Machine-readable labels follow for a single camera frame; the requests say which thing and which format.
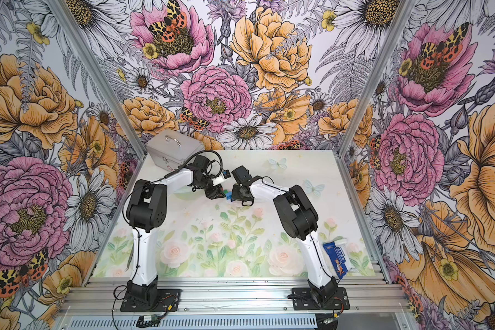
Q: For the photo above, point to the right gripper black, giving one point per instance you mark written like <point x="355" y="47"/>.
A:
<point x="236" y="197"/>

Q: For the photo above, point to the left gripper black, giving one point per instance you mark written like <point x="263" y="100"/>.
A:
<point x="212" y="193"/>

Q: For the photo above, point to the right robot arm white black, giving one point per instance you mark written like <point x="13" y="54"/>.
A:
<point x="299" y="220"/>

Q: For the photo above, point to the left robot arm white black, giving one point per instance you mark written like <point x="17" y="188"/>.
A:
<point x="146" y="211"/>

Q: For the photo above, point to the blue card packet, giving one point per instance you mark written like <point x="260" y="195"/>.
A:
<point x="338" y="256"/>

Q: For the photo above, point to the small green circuit board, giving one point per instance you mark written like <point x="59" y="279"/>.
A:
<point x="147" y="321"/>

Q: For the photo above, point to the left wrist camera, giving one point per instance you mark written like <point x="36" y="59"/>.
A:
<point x="223" y="177"/>

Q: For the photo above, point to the silver metal box with handle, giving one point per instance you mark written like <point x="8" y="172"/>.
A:
<point x="170" y="149"/>

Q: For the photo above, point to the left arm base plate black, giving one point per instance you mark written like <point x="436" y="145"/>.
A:
<point x="165" y="299"/>

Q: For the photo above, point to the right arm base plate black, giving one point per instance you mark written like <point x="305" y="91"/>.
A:
<point x="302" y="300"/>

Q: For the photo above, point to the aluminium rail frame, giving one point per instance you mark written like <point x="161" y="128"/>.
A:
<point x="234" y="295"/>

